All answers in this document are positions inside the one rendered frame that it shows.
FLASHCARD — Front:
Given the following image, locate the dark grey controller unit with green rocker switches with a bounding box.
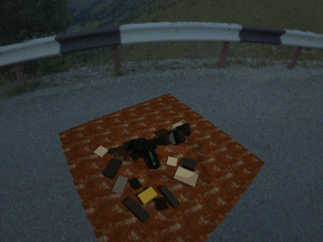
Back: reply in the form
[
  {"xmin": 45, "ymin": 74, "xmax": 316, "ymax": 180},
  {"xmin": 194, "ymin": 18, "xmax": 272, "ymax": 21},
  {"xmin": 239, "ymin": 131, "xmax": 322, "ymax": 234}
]
[{"xmin": 147, "ymin": 149, "xmax": 160, "ymax": 169}]

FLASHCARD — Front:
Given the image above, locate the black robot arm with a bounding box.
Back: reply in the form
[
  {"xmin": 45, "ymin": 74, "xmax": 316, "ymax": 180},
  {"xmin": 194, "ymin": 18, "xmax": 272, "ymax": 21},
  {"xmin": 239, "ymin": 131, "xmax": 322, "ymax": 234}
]
[{"xmin": 123, "ymin": 123, "xmax": 191, "ymax": 153}]

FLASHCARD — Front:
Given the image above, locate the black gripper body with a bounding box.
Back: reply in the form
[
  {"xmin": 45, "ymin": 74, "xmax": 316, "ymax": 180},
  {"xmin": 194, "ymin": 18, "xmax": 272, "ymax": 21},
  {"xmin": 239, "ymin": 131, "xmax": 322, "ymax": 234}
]
[{"xmin": 130, "ymin": 146, "xmax": 156, "ymax": 162}]

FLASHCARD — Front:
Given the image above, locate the yellow box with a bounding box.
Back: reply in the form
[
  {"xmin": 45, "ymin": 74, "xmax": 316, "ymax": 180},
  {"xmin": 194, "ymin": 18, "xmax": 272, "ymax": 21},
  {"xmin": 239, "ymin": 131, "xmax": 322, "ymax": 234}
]
[{"xmin": 138, "ymin": 187, "xmax": 157, "ymax": 205}]

